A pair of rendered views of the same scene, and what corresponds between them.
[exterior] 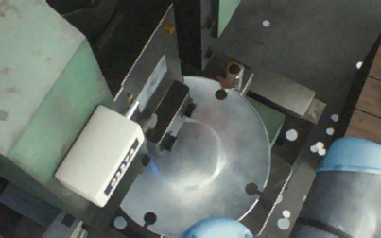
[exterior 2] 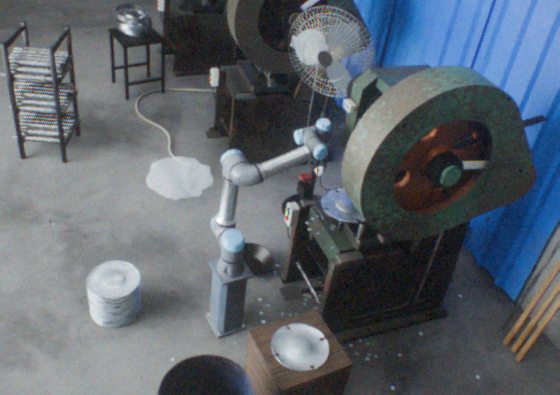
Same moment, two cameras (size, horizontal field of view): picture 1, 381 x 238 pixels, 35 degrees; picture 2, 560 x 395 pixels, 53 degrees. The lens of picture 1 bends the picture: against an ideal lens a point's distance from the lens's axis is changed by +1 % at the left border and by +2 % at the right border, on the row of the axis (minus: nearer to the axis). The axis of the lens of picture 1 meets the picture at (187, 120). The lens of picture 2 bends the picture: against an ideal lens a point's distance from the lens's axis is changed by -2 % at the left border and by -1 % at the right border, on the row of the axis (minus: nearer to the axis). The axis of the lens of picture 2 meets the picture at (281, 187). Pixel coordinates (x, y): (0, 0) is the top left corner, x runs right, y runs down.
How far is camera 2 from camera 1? 2.73 m
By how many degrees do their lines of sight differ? 64
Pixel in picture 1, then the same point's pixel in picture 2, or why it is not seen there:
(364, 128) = (314, 318)
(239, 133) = (343, 215)
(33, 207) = not seen: hidden behind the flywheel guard
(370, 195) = (315, 142)
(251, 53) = (381, 371)
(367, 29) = not seen: outside the picture
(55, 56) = (361, 86)
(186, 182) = (339, 199)
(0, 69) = (362, 80)
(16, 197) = not seen: hidden behind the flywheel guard
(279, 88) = (350, 256)
